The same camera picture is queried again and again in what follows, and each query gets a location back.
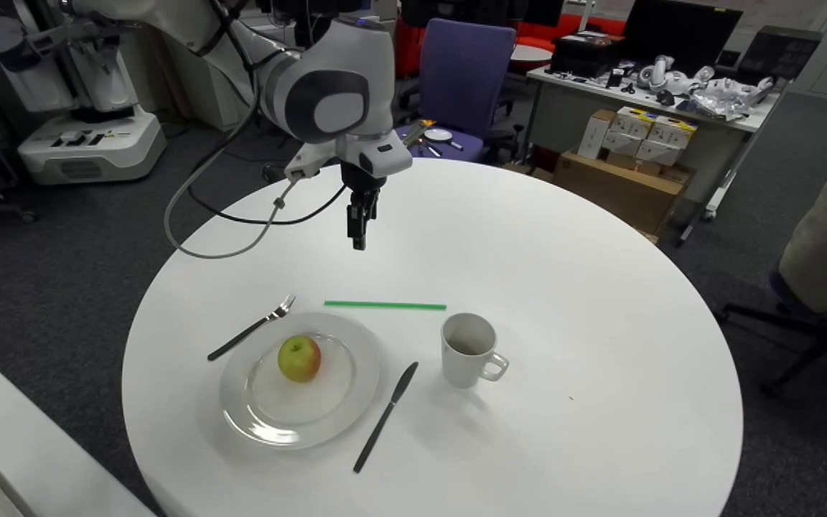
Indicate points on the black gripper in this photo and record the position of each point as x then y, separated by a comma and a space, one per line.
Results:
363, 196

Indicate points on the green plastic straw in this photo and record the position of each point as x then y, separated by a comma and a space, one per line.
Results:
383, 305

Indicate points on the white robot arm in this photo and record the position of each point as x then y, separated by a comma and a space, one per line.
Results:
335, 95

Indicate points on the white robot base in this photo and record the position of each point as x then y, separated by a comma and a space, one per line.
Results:
71, 71

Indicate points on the white small dish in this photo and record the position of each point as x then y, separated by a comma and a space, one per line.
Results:
439, 136

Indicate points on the green yellow apple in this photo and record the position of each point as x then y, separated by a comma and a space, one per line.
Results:
301, 358

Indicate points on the white ceramic mug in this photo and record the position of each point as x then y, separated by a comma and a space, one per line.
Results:
469, 351

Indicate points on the purple office chair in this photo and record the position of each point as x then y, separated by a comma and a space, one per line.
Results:
460, 82

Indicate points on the white round plate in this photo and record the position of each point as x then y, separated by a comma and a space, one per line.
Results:
274, 413

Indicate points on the white grey desk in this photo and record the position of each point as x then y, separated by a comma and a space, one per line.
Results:
717, 156

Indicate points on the cardboard box under desk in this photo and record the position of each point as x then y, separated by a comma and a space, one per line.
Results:
640, 196

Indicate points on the black monitor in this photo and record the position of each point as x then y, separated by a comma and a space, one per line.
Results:
694, 37

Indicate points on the white side table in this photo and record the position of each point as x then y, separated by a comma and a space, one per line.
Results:
50, 469

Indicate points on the black office chair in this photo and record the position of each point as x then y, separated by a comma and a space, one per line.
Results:
788, 315

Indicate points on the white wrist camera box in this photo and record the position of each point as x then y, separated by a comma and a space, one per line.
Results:
374, 156

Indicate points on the black handled fork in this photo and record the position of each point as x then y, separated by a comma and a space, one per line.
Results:
281, 311

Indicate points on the black handled knife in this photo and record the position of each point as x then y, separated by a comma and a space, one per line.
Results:
386, 414

